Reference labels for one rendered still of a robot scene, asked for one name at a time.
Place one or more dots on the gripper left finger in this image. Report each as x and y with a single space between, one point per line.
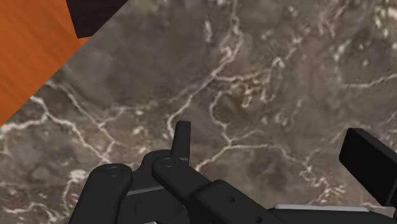
173 176

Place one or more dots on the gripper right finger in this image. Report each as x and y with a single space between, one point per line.
369 161

